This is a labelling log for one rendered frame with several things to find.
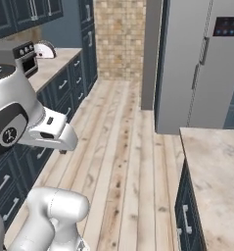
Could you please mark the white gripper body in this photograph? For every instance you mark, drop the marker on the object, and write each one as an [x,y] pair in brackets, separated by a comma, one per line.
[69,140]

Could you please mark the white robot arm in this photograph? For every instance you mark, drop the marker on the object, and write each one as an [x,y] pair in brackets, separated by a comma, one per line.
[10,108]

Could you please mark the grey toaster oven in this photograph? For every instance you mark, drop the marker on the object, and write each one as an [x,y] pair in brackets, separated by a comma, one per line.
[6,52]

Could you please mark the dark blue base cupboards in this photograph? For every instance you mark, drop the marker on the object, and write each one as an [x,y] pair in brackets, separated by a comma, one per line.
[61,94]

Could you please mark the dark blue tall cupboard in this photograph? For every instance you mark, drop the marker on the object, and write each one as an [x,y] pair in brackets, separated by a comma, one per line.
[88,55]

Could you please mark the white round bread box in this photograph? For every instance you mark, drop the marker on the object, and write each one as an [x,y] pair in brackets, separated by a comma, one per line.
[45,50]

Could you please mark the dark blue fridge side panel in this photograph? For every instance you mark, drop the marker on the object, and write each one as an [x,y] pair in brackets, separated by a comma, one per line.
[161,65]

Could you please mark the dark blue island cupboard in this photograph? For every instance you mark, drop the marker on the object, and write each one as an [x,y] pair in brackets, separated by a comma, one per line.
[187,199]

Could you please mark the dark blue upper cupboards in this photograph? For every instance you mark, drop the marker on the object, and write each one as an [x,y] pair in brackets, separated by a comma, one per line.
[20,13]

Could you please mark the silver fridge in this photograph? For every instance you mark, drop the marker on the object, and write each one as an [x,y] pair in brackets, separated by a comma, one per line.
[193,72]

